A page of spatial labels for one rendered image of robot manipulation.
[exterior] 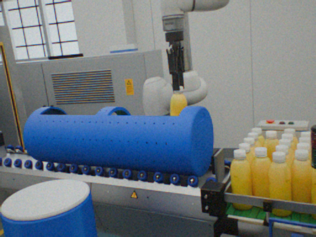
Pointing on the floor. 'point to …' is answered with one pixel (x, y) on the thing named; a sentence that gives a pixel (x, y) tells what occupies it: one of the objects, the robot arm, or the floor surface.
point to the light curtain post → (13, 82)
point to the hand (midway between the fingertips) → (178, 81)
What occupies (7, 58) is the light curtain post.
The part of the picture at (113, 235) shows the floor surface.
